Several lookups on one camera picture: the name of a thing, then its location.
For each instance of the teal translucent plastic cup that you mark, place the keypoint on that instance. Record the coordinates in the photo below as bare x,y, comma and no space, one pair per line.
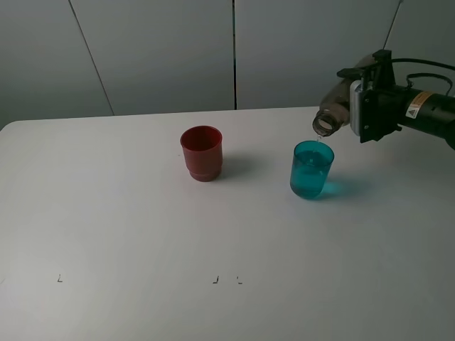
311,164

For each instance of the red plastic cup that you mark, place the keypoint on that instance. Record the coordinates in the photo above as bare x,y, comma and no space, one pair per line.
203,152

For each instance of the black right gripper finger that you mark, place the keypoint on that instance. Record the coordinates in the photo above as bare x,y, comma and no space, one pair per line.
353,73

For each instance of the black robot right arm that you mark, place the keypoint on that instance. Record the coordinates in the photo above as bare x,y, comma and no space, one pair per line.
429,112

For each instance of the smoky translucent water bottle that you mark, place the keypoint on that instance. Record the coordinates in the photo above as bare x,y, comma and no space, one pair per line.
333,112

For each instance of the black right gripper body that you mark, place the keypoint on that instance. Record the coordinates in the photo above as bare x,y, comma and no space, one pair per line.
382,100

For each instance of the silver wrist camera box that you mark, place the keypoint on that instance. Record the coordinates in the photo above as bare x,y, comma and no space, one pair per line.
354,108

